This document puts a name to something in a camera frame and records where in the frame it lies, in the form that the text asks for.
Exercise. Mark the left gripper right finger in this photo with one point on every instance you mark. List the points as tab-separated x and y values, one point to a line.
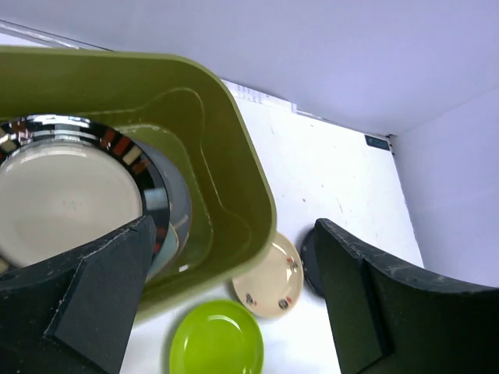
390	316

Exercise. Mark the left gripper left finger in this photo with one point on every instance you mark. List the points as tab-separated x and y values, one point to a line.
73	313

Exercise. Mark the dark-rimmed beige plate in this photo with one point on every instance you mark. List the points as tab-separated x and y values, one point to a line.
66	181

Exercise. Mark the grey deer pattern plate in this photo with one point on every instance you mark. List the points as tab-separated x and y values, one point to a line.
178	193

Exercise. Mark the light blue rectangular dish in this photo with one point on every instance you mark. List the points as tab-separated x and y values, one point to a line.
167	252

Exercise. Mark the olive green plastic bin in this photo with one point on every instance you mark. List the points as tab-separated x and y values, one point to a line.
182	109

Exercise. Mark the black glossy plate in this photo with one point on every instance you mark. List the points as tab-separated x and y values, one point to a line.
309	262

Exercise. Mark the small beige patterned plate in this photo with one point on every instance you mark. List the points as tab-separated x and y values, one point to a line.
273	286

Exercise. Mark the lime green plate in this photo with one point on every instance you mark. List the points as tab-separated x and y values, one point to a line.
219	336

